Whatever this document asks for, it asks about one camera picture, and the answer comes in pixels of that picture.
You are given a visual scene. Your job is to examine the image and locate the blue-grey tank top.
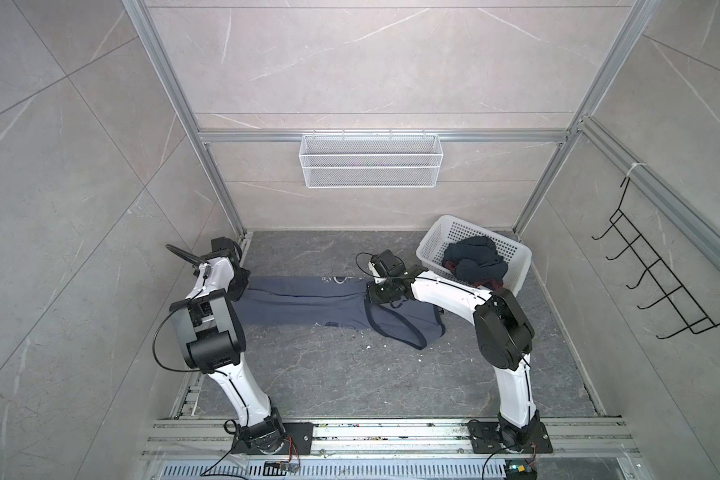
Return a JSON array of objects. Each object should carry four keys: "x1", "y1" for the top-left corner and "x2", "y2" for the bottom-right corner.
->
[{"x1": 233, "y1": 276, "x2": 446, "y2": 350}]

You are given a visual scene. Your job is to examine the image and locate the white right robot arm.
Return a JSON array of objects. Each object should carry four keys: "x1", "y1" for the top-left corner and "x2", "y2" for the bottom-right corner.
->
[{"x1": 367, "y1": 270, "x2": 541, "y2": 452}]

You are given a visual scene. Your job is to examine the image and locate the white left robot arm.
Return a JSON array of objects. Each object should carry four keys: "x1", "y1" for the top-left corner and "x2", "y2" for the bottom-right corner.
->
[{"x1": 167, "y1": 245, "x2": 286, "y2": 454}]

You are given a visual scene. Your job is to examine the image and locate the dark navy tank top pile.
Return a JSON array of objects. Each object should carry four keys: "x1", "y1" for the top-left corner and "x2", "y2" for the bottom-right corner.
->
[{"x1": 442, "y1": 236, "x2": 509, "y2": 290}]

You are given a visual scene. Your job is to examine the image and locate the white plastic laundry basket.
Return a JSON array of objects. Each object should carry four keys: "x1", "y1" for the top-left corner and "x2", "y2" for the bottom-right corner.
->
[{"x1": 416, "y1": 215, "x2": 532, "y2": 294}]

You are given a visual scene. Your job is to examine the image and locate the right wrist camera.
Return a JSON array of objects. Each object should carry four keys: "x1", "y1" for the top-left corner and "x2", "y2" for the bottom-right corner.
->
[{"x1": 369, "y1": 249, "x2": 406, "y2": 278}]

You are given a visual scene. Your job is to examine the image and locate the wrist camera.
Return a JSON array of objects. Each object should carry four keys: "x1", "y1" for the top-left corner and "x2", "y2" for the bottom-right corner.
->
[
  {"x1": 211, "y1": 237, "x2": 242, "y2": 264},
  {"x1": 369, "y1": 249, "x2": 406, "y2": 278}
]

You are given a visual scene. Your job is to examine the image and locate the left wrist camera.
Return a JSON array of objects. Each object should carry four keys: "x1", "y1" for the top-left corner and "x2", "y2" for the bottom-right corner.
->
[{"x1": 211, "y1": 237, "x2": 242, "y2": 264}]

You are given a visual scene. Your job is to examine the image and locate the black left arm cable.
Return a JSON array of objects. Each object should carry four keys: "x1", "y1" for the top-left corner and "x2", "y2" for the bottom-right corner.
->
[{"x1": 165, "y1": 243, "x2": 208, "y2": 266}]

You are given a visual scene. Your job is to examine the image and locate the white wire mesh wall basket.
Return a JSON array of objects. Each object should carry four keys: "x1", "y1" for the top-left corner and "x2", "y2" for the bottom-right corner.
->
[{"x1": 298, "y1": 133, "x2": 444, "y2": 189}]

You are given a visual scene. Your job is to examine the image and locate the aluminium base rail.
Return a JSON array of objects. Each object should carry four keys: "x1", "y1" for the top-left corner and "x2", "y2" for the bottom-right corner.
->
[{"x1": 138, "y1": 417, "x2": 639, "y2": 460}]

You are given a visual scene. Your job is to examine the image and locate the grey slotted cable duct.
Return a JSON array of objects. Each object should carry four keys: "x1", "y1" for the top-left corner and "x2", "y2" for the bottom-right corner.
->
[{"x1": 156, "y1": 459, "x2": 507, "y2": 479}]

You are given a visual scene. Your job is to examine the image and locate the black wire hook rack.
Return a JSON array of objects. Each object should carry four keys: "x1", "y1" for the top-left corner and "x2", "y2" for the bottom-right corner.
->
[{"x1": 591, "y1": 178, "x2": 720, "y2": 340}]

